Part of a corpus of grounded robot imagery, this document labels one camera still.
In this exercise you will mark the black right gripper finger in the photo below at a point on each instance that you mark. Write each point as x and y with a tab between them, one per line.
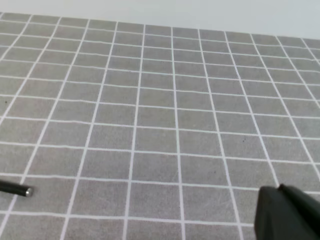
286	213

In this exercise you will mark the black pen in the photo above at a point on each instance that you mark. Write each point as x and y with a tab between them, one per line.
16	189

